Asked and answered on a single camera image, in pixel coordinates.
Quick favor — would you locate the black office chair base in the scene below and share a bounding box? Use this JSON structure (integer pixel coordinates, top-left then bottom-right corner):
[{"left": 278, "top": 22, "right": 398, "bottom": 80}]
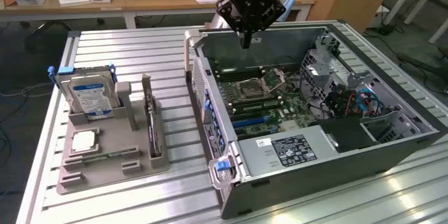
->
[{"left": 20, "top": 19, "right": 106, "bottom": 50}]

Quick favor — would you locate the white box with red button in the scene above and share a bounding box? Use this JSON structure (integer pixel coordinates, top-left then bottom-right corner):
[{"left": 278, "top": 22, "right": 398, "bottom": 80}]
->
[{"left": 374, "top": 5, "right": 391, "bottom": 29}]

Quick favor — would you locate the silver chipset heatsink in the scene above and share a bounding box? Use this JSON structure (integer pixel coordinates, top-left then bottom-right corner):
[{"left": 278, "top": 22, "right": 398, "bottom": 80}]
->
[{"left": 279, "top": 120, "right": 303, "bottom": 131}]

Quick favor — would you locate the metal socket cover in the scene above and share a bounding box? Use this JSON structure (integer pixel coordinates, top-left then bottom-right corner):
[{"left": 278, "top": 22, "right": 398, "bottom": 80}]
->
[{"left": 259, "top": 68, "right": 287, "bottom": 88}]

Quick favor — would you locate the low-profile graphics card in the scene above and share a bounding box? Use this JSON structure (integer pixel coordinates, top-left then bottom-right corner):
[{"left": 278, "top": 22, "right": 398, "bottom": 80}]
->
[{"left": 142, "top": 73, "right": 164, "bottom": 158}]

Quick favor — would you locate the grey parts rack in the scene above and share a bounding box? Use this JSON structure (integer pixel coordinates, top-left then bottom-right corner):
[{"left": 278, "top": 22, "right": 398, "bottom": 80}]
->
[{"left": 55, "top": 81, "right": 172, "bottom": 196}]

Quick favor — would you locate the black power adapter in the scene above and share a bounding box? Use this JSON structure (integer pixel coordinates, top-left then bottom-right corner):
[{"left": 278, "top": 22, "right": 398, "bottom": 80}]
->
[{"left": 376, "top": 24, "right": 396, "bottom": 36}]

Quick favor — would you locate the grey floor cable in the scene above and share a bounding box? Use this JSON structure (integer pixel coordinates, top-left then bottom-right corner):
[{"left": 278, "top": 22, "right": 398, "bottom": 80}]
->
[{"left": 0, "top": 82, "right": 54, "bottom": 99}]

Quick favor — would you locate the wooden desk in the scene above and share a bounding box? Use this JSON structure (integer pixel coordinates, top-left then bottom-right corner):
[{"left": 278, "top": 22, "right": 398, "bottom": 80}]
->
[{"left": 0, "top": 0, "right": 316, "bottom": 29}]

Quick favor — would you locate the installed RAM stick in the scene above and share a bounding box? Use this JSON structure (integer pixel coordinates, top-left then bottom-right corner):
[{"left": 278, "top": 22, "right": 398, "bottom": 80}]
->
[
  {"left": 232, "top": 99, "right": 283, "bottom": 112},
  {"left": 218, "top": 67, "right": 263, "bottom": 77}
]

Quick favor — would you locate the blue wire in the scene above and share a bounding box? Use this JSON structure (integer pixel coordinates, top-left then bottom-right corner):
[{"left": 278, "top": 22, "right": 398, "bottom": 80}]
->
[{"left": 355, "top": 87, "right": 386, "bottom": 118}]

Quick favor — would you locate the silver CPU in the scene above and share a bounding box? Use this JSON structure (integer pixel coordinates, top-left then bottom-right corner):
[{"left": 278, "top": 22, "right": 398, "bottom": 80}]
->
[{"left": 72, "top": 131, "right": 99, "bottom": 153}]

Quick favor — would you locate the red wire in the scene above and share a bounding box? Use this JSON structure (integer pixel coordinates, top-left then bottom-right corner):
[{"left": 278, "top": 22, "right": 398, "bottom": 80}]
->
[{"left": 344, "top": 92, "right": 355, "bottom": 116}]

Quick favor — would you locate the metal disk bay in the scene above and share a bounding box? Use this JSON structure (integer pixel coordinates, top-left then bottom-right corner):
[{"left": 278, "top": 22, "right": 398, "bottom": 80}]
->
[{"left": 360, "top": 110, "right": 423, "bottom": 145}]

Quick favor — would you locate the black floor stand base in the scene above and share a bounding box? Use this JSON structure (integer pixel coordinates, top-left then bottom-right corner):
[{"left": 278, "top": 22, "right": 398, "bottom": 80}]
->
[{"left": 395, "top": 50, "right": 448, "bottom": 74}]

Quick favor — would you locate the green loose RAM stick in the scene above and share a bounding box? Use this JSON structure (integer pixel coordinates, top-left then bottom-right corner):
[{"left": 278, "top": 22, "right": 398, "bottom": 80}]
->
[{"left": 82, "top": 152, "right": 123, "bottom": 164}]

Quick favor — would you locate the CPU socket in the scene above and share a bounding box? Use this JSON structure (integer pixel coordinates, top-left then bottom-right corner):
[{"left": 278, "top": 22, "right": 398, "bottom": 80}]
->
[{"left": 236, "top": 77, "right": 271, "bottom": 101}]

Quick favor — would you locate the dark grey PC case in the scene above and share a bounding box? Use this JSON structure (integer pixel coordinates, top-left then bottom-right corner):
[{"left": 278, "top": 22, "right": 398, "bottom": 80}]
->
[{"left": 184, "top": 19, "right": 448, "bottom": 219}]

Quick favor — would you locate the green motherboard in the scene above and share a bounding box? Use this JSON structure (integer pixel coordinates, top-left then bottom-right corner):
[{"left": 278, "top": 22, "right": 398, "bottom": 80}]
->
[{"left": 210, "top": 61, "right": 319, "bottom": 141}]

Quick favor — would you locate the blue expansion slot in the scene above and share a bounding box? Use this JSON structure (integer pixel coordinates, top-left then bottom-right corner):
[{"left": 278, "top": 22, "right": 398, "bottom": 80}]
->
[{"left": 232, "top": 118, "right": 268, "bottom": 128}]

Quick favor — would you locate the grey power supply unit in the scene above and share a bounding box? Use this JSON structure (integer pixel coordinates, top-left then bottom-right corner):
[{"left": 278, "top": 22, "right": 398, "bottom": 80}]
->
[{"left": 238, "top": 125, "right": 343, "bottom": 177}]

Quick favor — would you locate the silver drive cage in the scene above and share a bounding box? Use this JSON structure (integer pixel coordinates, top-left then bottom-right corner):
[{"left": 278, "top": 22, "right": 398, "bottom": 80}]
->
[{"left": 299, "top": 34, "right": 355, "bottom": 104}]

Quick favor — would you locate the hard disk with blue carrier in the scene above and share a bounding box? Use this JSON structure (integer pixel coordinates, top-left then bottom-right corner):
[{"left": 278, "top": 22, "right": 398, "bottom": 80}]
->
[{"left": 47, "top": 63, "right": 119, "bottom": 122}]

